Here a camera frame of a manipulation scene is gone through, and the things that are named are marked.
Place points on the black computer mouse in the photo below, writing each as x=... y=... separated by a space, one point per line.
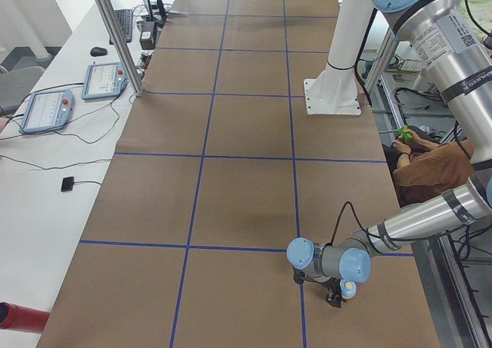
x=98 y=52

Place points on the black keyboard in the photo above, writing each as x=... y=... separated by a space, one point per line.
x=125 y=21

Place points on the red cylinder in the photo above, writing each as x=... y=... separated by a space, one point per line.
x=22 y=319

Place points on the far blue teach pendant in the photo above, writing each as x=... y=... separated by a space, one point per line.
x=104 y=81

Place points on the near blue teach pendant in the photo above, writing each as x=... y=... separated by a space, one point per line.
x=47 y=111

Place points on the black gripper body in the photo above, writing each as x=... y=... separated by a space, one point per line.
x=334 y=297

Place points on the person in brown shirt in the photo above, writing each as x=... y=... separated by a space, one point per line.
x=423 y=168

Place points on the brown paper table cover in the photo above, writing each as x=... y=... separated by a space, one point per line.
x=218 y=168

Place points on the black power adapter box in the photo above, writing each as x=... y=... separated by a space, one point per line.
x=147 y=35

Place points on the blue teach pendant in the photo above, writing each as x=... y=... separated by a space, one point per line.
x=104 y=81
x=47 y=111

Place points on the green handled stick tool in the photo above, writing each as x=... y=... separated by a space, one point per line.
x=404 y=134

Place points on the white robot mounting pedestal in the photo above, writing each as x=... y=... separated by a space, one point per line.
x=334 y=91

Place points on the aluminium frame post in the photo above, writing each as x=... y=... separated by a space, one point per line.
x=108 y=16

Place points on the small black square device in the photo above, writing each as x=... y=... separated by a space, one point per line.
x=67 y=184

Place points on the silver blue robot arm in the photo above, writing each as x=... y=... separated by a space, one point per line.
x=455 y=75

